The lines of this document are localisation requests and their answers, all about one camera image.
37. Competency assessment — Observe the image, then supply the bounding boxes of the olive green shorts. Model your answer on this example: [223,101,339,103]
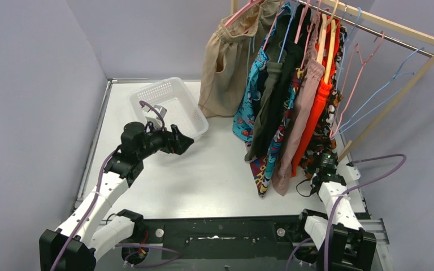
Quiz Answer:
[245,14,290,163]

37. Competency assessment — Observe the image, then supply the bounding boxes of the empty pink wire hanger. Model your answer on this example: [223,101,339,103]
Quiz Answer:
[329,31,385,139]

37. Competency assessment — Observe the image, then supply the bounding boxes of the black orange patterned shorts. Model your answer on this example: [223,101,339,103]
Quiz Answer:
[300,24,347,179]

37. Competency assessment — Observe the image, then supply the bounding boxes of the orange red shorts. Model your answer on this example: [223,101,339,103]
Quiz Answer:
[287,15,341,177]

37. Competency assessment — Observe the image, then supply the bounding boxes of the metal clothes rail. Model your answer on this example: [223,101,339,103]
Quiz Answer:
[308,1,434,58]

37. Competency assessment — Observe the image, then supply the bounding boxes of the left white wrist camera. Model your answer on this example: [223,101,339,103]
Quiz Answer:
[144,105,167,129]

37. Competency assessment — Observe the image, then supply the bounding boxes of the purple cable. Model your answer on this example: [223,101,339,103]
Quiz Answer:
[285,154,407,271]
[49,100,166,271]

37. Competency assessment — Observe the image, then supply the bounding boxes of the pink plastic hanger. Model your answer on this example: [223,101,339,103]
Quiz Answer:
[225,0,262,27]

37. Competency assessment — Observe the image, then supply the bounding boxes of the empty blue wire hanger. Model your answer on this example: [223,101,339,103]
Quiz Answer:
[336,47,425,136]

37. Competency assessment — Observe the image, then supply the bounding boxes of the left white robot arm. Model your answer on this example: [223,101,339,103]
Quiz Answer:
[39,122,194,270]

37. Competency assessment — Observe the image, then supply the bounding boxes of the dusty pink shorts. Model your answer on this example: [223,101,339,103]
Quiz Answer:
[272,26,324,196]

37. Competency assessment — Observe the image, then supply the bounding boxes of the white perforated plastic basket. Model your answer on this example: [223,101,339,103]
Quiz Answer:
[127,77,209,140]

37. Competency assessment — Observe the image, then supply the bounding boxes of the turquoise shark print shorts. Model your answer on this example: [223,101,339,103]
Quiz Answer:
[232,3,292,145]

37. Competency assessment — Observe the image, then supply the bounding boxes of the wooden clothes rack frame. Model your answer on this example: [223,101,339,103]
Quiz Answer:
[230,0,434,162]

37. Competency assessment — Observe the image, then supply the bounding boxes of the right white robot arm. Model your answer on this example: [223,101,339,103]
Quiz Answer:
[295,154,376,270]

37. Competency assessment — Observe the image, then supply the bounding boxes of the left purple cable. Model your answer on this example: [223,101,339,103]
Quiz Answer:
[49,100,166,271]

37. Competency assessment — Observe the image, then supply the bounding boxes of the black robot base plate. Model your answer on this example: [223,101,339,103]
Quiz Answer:
[105,213,371,263]

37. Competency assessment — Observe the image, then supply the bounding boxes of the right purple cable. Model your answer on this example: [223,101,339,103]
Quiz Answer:
[285,154,407,271]

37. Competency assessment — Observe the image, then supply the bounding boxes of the beige shorts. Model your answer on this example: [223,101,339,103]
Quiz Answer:
[198,1,280,118]

